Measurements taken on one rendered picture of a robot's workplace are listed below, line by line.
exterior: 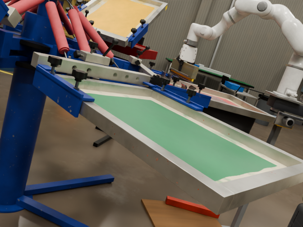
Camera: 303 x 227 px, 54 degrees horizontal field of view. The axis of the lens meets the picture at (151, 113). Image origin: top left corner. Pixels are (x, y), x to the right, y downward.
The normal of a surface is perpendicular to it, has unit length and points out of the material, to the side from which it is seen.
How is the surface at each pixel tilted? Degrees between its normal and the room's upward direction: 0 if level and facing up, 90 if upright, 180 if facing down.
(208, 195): 90
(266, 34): 90
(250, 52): 90
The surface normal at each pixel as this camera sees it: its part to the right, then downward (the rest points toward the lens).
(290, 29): -0.57, 0.07
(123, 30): 0.11, -0.71
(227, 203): 0.66, 0.37
